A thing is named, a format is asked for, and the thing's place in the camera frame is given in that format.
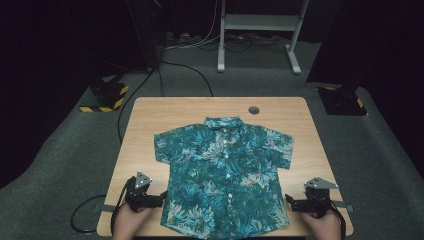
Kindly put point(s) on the black yellow striped base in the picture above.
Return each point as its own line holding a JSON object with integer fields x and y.
{"x": 343, "y": 101}
{"x": 106, "y": 96}

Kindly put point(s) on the teal floral short-sleeved shirt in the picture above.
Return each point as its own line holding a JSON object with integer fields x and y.
{"x": 223, "y": 173}

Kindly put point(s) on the person's right hand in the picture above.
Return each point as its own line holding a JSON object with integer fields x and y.
{"x": 325, "y": 226}

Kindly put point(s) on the person's left hand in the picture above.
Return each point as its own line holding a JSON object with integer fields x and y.
{"x": 128, "y": 221}

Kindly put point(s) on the grey round table grommet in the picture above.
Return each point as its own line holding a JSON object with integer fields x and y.
{"x": 254, "y": 110}

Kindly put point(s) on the grey tape strip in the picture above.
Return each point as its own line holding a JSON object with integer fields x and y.
{"x": 107, "y": 208}
{"x": 343, "y": 205}

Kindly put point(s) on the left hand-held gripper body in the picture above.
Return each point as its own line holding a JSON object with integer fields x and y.
{"x": 140, "y": 196}

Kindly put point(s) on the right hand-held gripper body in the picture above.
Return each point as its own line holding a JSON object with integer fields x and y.
{"x": 316, "y": 200}

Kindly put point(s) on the white metal stand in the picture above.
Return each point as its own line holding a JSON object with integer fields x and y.
{"x": 261, "y": 22}

